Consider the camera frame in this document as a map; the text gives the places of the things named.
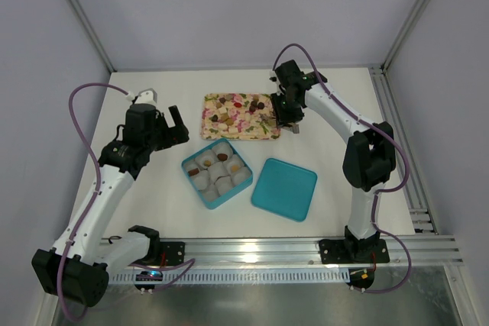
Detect metal tongs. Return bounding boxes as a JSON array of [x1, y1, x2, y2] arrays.
[[263, 111, 300, 134]]

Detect brown rectangular chocolate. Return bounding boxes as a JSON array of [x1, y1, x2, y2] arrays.
[[188, 168, 199, 176]]

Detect round brown chocolate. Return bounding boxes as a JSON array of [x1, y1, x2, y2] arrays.
[[217, 153, 228, 161]]

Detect teal box lid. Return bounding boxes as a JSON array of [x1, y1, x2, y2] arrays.
[[251, 158, 318, 222]]

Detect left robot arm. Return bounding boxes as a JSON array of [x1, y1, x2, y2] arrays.
[[31, 102, 189, 307]]

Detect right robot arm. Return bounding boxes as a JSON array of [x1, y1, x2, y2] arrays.
[[270, 60, 397, 263]]

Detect teal chocolate box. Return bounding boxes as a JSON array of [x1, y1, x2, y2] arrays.
[[181, 138, 254, 210]]

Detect floral rectangular tray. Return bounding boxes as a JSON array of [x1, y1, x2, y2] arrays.
[[200, 93, 280, 140]]

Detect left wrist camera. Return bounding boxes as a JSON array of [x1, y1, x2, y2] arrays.
[[134, 89, 157, 106]]

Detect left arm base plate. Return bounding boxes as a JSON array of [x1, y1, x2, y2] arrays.
[[157, 241, 186, 267]]

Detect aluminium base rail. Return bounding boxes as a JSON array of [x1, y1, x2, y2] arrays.
[[109, 234, 463, 289]]

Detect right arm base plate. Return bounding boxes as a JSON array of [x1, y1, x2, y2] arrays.
[[319, 238, 390, 264]]

